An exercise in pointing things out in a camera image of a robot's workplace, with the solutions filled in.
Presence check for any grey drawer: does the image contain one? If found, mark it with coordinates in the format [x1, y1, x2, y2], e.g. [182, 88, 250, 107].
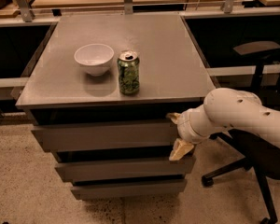
[71, 179, 187, 200]
[32, 119, 178, 152]
[55, 156, 195, 183]

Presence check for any green soda can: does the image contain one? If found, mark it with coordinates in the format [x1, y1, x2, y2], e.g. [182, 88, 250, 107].
[117, 50, 140, 95]

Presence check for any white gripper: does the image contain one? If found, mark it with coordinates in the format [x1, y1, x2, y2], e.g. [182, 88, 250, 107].
[166, 107, 209, 161]

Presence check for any grey bottom drawer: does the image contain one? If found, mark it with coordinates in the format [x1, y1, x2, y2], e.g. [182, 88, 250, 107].
[71, 179, 187, 200]

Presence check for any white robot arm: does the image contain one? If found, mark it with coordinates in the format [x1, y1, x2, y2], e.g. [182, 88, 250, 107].
[166, 88, 280, 161]

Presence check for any black office chair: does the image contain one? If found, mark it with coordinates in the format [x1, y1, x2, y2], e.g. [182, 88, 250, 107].
[202, 41, 280, 224]

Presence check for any metal frame post left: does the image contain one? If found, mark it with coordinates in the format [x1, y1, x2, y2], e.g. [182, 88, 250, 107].
[16, 0, 35, 22]

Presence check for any grey middle drawer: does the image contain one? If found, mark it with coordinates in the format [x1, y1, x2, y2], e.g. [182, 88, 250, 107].
[55, 156, 195, 183]

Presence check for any grey top drawer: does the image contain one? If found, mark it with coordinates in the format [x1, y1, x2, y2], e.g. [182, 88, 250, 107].
[32, 119, 178, 152]

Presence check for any white ceramic bowl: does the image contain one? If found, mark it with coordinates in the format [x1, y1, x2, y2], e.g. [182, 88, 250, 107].
[74, 44, 115, 77]

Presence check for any grey drawer cabinet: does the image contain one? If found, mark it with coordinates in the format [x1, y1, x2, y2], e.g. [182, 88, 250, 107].
[17, 15, 214, 187]

